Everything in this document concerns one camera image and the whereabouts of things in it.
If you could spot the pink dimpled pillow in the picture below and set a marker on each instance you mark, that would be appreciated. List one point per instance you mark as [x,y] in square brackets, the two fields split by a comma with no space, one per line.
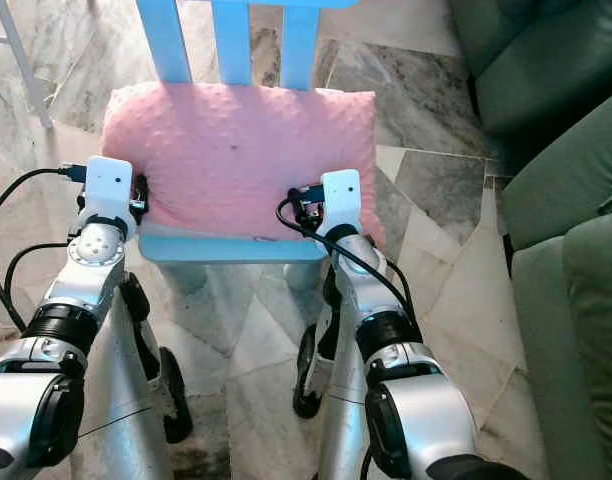
[236,150]

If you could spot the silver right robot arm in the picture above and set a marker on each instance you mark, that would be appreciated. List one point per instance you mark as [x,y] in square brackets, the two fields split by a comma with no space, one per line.
[426,420]

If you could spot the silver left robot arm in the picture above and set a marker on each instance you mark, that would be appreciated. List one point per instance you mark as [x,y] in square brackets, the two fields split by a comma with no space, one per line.
[36,400]

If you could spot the dark green sofa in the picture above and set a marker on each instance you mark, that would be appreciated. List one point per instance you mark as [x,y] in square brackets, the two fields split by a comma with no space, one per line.
[546,200]

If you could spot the light blue wooden chair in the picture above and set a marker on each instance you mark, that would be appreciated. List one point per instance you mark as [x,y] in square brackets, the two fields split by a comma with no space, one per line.
[232,40]

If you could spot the silver right robot leg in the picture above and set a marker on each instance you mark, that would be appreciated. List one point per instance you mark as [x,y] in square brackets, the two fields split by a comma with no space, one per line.
[341,400]

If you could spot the silver robot leg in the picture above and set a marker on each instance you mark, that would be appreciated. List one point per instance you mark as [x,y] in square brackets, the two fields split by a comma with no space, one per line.
[136,420]
[341,400]

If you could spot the silver left robot leg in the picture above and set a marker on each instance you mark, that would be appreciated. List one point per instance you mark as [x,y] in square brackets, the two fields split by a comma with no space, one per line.
[136,420]

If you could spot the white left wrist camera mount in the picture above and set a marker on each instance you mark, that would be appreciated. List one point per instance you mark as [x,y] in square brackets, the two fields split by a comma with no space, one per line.
[108,185]

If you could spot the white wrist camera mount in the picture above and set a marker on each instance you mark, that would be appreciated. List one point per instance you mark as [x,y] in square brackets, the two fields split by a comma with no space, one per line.
[341,195]
[108,185]

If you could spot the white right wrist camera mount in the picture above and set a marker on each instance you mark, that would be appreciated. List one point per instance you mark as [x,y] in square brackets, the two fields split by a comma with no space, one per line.
[341,195]

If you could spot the white metal frame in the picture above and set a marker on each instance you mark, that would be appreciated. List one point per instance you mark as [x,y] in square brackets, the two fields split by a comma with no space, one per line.
[20,55]

